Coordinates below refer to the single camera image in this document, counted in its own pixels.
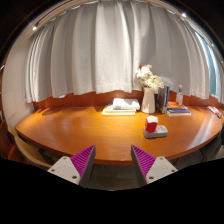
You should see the upright blue book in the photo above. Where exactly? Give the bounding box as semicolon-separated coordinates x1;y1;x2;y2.
165;85;170;114

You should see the white curtain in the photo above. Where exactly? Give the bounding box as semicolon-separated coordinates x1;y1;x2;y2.
22;0;224;105

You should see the red white small box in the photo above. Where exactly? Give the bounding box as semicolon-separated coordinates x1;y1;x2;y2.
208;106;222;118

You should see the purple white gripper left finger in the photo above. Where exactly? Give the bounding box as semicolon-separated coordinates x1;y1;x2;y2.
48;145;96;187

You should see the large pale yellow book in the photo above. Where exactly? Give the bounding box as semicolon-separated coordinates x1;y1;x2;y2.
101;105;136;116

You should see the white ceramic vase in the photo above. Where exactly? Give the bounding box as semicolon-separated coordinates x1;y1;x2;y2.
141;88;155;114

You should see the white book stack bottom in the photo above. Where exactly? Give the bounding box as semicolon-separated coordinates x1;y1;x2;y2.
167;112;191;117

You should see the orange book on stack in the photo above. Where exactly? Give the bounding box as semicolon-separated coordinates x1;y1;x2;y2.
167;101;188;110

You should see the red white charger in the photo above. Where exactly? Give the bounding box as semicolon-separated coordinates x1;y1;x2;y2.
145;115;158;133

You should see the beige chair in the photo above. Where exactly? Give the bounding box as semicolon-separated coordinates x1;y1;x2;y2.
7;124;53;170

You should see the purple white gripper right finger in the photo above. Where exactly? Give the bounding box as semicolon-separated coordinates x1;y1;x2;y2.
131;145;177;187

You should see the white flower bouquet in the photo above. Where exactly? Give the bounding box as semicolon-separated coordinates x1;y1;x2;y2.
136;64;164;92

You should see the white folded cloth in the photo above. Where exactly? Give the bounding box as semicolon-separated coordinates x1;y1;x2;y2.
113;98;140;110

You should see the blue book in stack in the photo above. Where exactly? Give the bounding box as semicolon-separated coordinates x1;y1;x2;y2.
167;108;190;113

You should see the upright dark book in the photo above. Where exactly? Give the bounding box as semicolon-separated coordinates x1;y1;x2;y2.
156;86;167;113

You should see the clear plastic bottle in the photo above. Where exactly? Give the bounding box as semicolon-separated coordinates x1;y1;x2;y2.
176;85;183;105

